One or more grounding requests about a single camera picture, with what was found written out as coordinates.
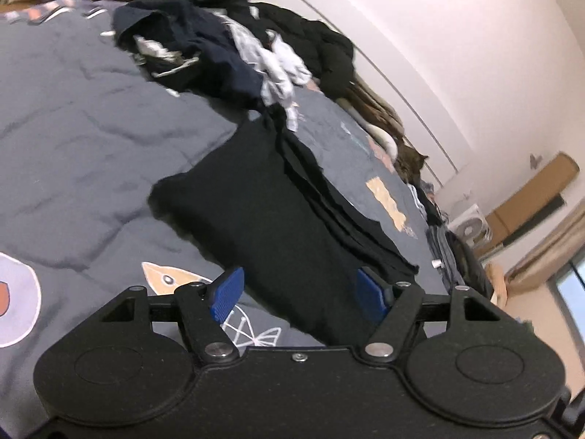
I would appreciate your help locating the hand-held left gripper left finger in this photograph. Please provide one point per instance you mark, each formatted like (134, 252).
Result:
(226, 292)

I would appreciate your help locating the brown fur coat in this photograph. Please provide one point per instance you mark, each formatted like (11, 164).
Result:
(370, 105)

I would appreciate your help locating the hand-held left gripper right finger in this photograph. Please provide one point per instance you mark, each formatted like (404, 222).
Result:
(372, 295)

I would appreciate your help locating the beige plush toy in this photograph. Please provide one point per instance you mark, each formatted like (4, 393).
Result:
(496, 283)

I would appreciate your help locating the white pillow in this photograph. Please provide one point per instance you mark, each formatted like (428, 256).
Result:
(384, 139)

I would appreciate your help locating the black board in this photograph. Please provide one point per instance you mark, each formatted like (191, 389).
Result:
(539, 219)

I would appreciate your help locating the black folded pants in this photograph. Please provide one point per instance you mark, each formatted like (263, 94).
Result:
(470, 265)

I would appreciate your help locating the beige curtain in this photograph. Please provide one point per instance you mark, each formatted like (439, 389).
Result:
(548, 247)

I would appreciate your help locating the navy garment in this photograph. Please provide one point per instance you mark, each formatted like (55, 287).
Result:
(196, 41)

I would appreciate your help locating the brown cardboard roll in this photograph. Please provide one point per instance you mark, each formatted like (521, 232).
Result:
(534, 192)

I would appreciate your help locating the tabby cat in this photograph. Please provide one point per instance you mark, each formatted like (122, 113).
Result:
(409, 164)

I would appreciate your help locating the window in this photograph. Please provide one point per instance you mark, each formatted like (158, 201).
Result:
(573, 292)

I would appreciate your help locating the grey fish-print blanket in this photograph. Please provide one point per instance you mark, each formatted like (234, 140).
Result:
(68, 146)

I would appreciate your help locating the white fan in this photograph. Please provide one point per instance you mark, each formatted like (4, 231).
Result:
(470, 226)

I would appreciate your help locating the black puffer jacket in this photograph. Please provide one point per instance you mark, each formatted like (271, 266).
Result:
(320, 50)

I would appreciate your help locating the butterfly wall sticker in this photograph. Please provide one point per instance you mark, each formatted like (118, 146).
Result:
(534, 161)

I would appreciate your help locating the black shirt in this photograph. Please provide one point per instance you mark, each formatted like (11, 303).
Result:
(265, 219)

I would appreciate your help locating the white grey shirt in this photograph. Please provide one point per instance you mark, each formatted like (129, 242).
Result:
(274, 68)

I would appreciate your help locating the grey folded garment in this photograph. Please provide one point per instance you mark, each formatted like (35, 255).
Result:
(438, 251)

